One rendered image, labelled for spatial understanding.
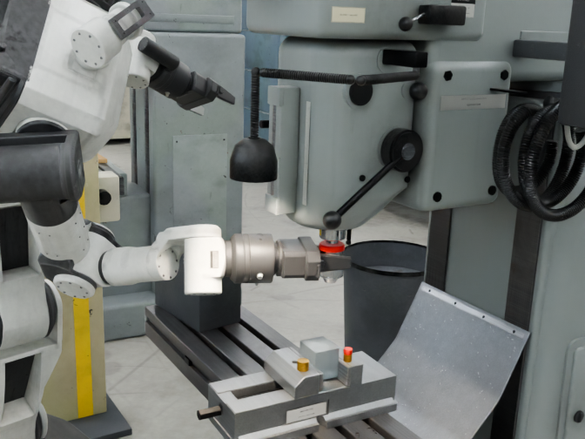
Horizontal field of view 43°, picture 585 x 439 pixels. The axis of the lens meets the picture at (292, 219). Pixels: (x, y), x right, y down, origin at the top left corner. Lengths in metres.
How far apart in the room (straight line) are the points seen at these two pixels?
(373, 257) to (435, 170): 2.37
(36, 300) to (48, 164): 0.55
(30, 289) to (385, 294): 1.89
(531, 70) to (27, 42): 0.87
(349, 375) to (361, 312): 1.91
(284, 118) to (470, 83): 0.33
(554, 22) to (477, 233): 0.44
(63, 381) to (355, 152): 2.20
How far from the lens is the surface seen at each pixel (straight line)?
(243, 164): 1.09
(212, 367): 1.64
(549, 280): 1.50
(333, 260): 1.32
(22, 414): 1.89
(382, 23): 1.18
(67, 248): 1.36
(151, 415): 3.33
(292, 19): 1.18
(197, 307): 1.78
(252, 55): 9.04
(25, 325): 1.69
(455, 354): 1.62
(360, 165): 1.21
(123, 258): 1.39
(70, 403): 3.25
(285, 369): 1.41
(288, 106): 1.21
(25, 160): 1.21
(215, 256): 1.29
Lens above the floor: 1.66
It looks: 15 degrees down
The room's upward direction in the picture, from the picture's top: 2 degrees clockwise
